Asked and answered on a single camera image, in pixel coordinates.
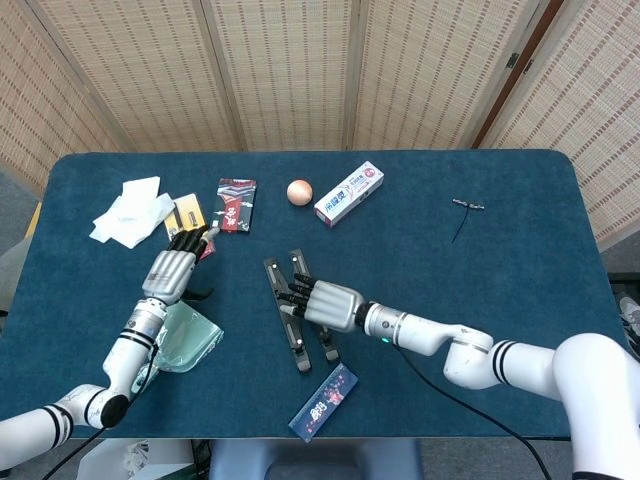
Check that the grey sneaker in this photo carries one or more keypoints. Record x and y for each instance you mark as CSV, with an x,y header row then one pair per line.
x,y
630,320

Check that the black folding laptop stand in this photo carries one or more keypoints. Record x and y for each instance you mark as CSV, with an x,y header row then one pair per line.
x,y
295,340

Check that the wooden ball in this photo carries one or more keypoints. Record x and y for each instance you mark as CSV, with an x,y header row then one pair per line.
x,y
299,192

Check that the blue carpet table cover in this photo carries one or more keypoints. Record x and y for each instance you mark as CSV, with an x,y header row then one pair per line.
x,y
450,280

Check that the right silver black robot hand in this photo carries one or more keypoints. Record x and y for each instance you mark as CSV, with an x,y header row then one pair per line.
x,y
332,305

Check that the razor in yellow blister pack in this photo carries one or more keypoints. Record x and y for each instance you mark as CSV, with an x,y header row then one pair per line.
x,y
187,210

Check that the metal corkscrew tool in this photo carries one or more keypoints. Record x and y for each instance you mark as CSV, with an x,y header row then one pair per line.
x,y
468,204

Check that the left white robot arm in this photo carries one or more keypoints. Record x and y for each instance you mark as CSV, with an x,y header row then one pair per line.
x,y
125,355

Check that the white pink toothpaste box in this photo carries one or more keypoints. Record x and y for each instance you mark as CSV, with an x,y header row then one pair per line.
x,y
347,195

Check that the black metal screen hinge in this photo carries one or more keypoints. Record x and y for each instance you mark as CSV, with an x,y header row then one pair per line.
x,y
512,60
528,67

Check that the bamboo folding screen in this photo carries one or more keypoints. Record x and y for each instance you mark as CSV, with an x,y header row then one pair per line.
x,y
290,75

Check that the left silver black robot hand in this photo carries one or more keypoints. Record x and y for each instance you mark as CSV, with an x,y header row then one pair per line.
x,y
167,275

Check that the black red printed card box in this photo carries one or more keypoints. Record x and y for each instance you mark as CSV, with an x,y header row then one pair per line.
x,y
233,202

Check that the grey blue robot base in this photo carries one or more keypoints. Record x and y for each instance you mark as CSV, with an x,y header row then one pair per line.
x,y
315,460

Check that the mint green dustpan in plastic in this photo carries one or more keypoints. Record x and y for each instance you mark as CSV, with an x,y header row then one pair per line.
x,y
192,335

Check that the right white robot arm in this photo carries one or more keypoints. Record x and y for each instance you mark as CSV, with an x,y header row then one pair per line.
x,y
500,357

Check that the blue printed pencil box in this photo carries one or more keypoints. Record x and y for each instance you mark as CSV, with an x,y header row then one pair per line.
x,y
325,400

